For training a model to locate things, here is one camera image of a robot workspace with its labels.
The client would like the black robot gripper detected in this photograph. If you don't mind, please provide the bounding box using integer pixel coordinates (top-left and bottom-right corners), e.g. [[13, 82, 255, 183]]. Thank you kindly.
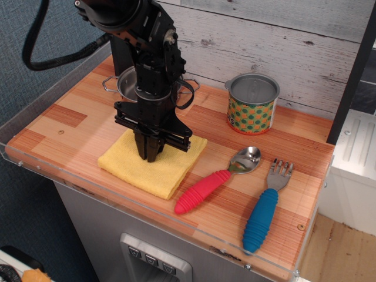
[[114, 92, 192, 163]]

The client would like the yellow rag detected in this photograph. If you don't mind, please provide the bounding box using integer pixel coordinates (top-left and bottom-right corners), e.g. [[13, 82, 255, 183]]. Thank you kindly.
[[98, 129, 207, 200]]

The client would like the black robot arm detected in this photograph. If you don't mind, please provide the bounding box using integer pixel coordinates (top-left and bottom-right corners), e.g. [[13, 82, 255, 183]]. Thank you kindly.
[[75, 1, 194, 162]]

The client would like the small steel pot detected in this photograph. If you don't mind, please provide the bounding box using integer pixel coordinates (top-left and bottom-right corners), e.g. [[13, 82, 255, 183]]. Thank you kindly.
[[102, 66, 201, 105]]

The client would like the grey toy fridge cabinet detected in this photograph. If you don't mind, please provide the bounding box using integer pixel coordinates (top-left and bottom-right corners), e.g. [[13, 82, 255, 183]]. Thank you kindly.
[[54, 180, 265, 282]]

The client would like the patterned tin can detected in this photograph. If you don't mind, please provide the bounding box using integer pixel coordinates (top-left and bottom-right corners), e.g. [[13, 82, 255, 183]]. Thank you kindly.
[[225, 73, 280, 135]]

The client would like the silver dispenser button panel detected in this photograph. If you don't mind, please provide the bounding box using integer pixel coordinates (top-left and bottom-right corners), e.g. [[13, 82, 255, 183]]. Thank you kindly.
[[120, 233, 193, 281]]

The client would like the clear acrylic table guard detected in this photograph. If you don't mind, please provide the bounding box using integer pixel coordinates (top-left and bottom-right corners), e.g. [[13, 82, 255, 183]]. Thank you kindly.
[[1, 53, 334, 281]]

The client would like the orange object at corner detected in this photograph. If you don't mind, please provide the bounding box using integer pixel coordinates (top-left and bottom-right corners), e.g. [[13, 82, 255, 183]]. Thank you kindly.
[[21, 268, 52, 282]]

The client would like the white toy appliance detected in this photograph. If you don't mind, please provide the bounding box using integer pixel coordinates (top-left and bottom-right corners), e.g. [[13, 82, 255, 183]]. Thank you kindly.
[[318, 109, 375, 235]]

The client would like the black left frame post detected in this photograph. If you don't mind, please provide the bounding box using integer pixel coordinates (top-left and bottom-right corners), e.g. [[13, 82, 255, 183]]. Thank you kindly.
[[110, 36, 134, 76]]

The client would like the black frame post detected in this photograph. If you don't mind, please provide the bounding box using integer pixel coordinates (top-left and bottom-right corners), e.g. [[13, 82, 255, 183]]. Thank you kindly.
[[110, 36, 134, 76], [327, 4, 375, 145]]

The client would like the red handled spoon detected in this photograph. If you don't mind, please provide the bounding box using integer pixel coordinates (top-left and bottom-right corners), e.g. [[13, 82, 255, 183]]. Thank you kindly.
[[174, 146, 261, 214]]

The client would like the blue handled fork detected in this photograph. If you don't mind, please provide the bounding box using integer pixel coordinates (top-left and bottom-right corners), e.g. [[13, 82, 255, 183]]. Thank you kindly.
[[242, 159, 294, 253]]

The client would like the black right frame post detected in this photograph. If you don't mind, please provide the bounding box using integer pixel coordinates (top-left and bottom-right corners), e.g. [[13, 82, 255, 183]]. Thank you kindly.
[[327, 4, 375, 145]]

